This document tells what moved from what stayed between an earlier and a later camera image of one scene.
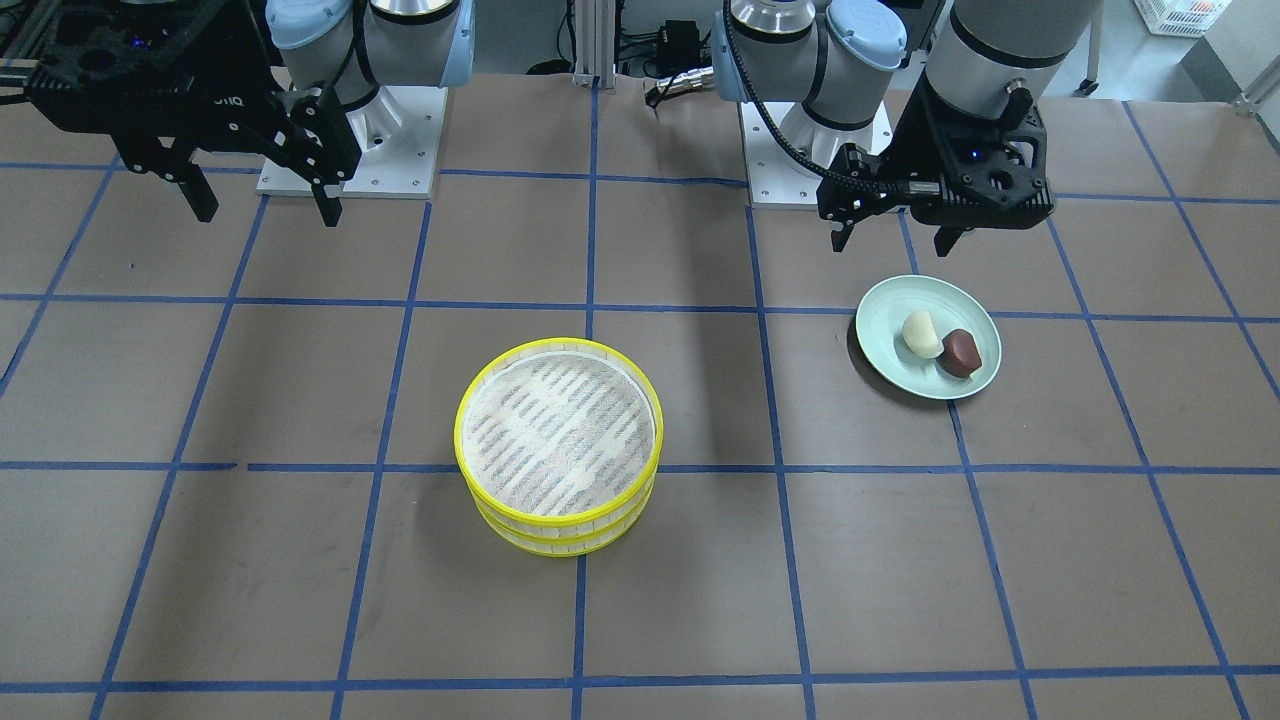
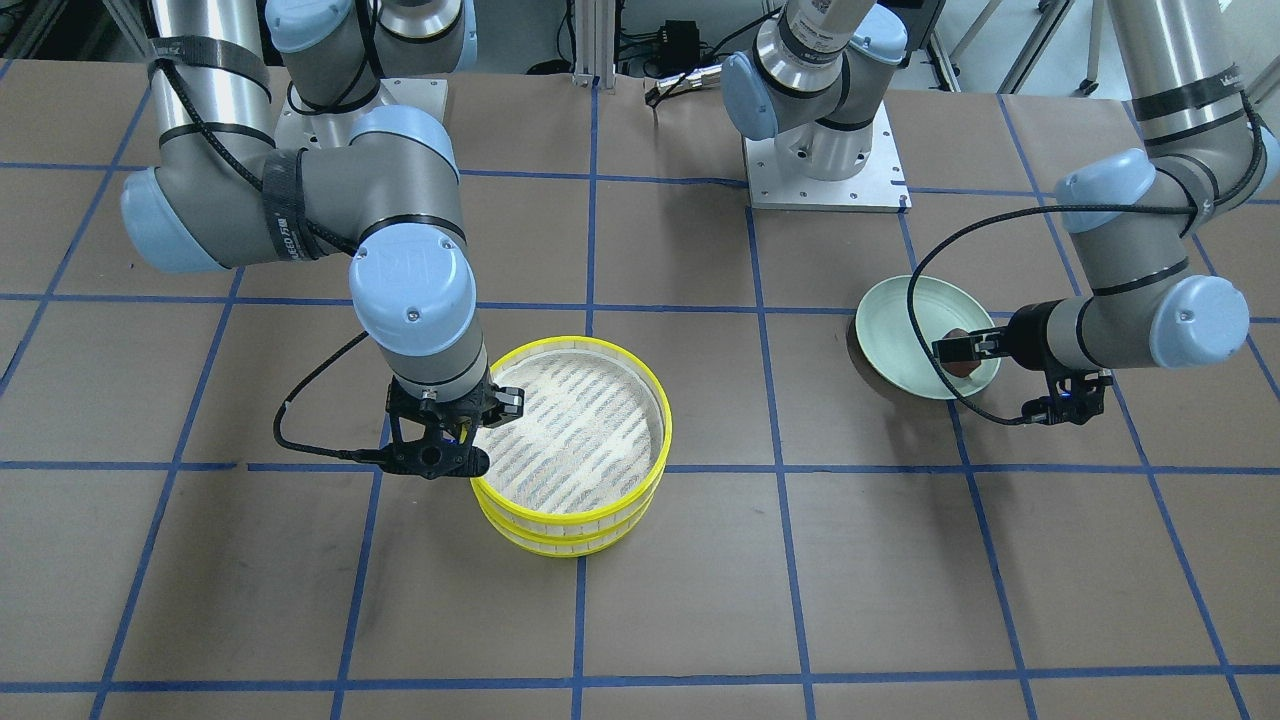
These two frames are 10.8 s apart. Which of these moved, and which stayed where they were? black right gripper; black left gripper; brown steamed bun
Moved: black left gripper; black right gripper
Stayed: brown steamed bun
